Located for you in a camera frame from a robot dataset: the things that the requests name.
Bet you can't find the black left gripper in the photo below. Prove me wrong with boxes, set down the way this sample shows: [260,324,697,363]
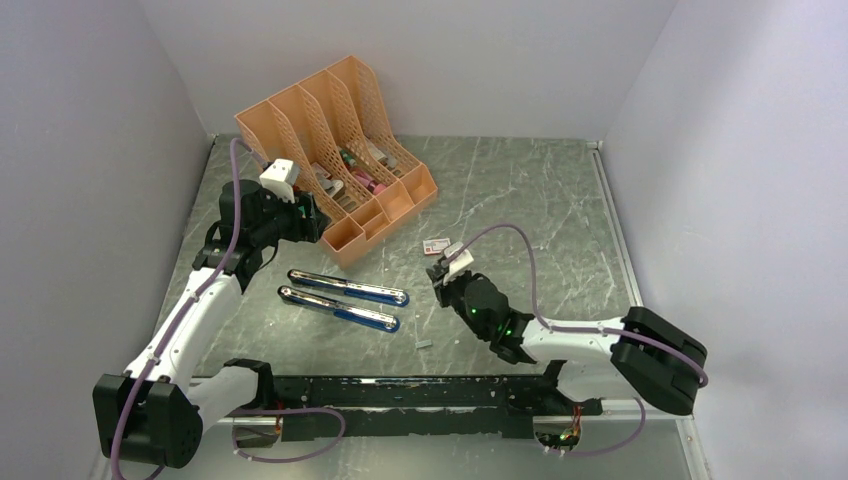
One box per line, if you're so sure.
[250,184,330,248]

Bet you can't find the small staple box sleeve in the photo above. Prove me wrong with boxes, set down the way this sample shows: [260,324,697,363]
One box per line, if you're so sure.
[422,238,451,256]

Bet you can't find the blue metal stapler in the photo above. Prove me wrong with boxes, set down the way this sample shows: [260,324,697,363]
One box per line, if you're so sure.
[277,269,410,333]

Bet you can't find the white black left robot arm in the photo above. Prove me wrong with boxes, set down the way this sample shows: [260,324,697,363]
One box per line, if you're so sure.
[92,180,330,469]

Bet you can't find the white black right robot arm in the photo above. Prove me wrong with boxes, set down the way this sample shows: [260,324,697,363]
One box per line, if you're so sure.
[426,264,708,416]

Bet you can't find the grey white stapler remover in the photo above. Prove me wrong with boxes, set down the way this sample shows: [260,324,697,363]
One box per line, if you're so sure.
[311,163,344,198]

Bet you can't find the pink marker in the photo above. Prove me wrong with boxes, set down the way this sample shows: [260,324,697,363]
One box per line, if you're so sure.
[351,167,387,195]

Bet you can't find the green capped marker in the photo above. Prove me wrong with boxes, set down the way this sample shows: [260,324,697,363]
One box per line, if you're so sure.
[339,149,356,167]

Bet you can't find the grey white item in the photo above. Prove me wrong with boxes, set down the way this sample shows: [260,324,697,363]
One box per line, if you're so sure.
[368,144,397,170]

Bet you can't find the orange plastic file organizer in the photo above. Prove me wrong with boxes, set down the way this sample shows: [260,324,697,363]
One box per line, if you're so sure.
[235,55,438,268]

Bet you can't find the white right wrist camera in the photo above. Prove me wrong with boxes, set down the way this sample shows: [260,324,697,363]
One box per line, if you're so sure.
[440,242,474,285]

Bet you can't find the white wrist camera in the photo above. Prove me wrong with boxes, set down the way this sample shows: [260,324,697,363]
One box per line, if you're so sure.
[440,242,474,285]
[259,158,300,203]

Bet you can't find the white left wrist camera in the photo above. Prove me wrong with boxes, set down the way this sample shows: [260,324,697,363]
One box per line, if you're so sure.
[259,158,300,203]

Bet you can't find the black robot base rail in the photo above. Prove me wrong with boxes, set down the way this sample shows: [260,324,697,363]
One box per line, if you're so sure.
[244,362,603,441]

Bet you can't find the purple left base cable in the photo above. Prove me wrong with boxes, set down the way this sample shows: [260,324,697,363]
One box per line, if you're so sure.
[225,409,346,464]

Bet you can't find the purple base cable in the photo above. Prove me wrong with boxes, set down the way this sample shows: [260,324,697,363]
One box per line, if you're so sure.
[225,409,346,464]
[543,397,647,460]

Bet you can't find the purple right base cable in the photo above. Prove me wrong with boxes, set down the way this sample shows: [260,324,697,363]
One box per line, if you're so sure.
[543,397,647,460]

